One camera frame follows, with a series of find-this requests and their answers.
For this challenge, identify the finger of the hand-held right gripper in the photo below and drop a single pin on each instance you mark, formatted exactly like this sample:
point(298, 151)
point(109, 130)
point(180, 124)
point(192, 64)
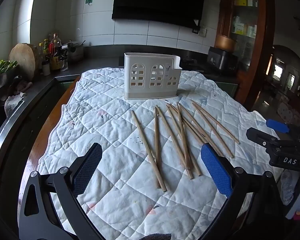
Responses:
point(277, 125)
point(261, 136)

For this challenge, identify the yellow-capped green bottle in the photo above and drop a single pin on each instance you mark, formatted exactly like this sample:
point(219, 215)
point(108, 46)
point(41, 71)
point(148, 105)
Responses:
point(46, 46)

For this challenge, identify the black countertop appliance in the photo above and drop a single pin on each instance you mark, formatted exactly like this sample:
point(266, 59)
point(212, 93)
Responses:
point(221, 60)

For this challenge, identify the yellow box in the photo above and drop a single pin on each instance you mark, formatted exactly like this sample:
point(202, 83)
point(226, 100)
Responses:
point(241, 0)

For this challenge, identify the metal pressure cooker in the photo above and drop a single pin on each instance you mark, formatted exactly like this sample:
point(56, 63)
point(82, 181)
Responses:
point(73, 52)

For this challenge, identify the pile of wooden chopsticks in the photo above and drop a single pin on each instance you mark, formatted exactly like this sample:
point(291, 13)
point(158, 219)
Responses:
point(173, 137)

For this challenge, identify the yellow-capped clear bottle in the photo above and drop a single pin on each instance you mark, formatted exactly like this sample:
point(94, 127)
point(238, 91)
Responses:
point(41, 52)

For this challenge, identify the bowl of green vegetables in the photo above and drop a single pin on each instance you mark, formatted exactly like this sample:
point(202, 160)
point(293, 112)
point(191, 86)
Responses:
point(1, 67)

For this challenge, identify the white plastic utensil holder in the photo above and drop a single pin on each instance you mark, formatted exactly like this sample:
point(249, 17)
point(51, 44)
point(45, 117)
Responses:
point(152, 80)

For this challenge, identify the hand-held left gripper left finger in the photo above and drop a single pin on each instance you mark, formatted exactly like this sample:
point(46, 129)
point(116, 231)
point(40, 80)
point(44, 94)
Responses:
point(90, 165)

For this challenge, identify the copper pot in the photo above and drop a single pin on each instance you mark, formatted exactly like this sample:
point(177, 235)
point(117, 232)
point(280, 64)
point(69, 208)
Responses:
point(225, 42)

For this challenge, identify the black range hood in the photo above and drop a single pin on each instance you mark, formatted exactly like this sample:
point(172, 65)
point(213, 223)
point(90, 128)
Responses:
point(160, 2)

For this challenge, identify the grey cloth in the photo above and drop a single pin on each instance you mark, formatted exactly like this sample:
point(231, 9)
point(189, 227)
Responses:
point(13, 103)

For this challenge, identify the white black-capped jar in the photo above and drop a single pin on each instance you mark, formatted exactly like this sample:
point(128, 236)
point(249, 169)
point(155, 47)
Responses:
point(46, 68)

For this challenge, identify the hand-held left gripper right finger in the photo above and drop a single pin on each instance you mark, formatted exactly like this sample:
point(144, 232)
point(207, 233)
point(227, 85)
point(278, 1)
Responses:
point(215, 170)

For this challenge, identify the wooden glass-door cabinet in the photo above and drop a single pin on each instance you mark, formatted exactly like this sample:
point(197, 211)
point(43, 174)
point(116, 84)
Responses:
point(263, 42)

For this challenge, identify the round wooden cutting board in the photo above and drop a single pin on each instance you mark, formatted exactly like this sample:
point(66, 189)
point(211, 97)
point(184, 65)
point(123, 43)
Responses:
point(22, 60)

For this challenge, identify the pink rag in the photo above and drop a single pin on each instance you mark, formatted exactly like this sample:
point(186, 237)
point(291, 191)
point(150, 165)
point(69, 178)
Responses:
point(23, 86)

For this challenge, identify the white quilted mat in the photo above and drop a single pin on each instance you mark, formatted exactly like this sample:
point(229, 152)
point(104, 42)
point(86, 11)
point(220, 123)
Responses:
point(110, 120)

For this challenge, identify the white wall socket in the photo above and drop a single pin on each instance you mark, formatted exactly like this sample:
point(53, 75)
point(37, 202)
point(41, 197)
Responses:
point(202, 31)

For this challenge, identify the large dark sauce bottle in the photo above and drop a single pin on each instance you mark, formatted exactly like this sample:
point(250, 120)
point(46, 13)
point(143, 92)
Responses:
point(55, 52)

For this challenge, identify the person's right hand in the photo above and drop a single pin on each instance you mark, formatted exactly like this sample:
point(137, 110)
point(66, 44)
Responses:
point(288, 186)

